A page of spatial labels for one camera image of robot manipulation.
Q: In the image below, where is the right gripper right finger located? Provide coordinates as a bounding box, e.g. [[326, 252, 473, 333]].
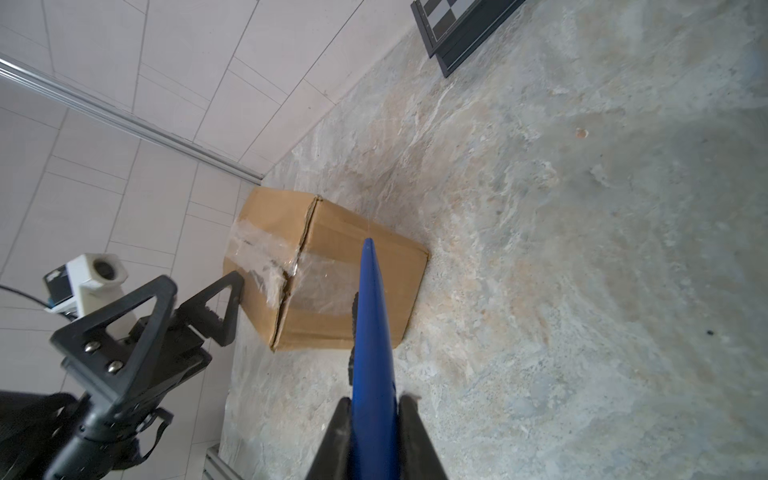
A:
[[397, 394, 448, 480]]

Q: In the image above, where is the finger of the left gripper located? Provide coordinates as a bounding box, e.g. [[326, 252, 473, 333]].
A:
[[51, 275, 177, 411], [176, 271, 245, 347]]

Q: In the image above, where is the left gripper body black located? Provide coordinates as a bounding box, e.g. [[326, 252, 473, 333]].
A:
[[42, 317, 211, 479]]

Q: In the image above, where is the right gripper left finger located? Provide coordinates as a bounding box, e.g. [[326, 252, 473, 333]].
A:
[[305, 397, 352, 480]]

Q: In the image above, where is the blue utility knife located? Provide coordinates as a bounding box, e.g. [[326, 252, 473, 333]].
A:
[[351, 238, 399, 479]]

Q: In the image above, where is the brown cardboard express box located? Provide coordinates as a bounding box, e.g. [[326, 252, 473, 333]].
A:
[[223, 187, 429, 351]]

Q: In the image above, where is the black white chessboard box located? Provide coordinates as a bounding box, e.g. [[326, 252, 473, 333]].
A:
[[410, 0, 524, 78]]

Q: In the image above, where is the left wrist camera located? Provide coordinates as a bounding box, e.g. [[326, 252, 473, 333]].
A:
[[43, 253, 129, 321]]

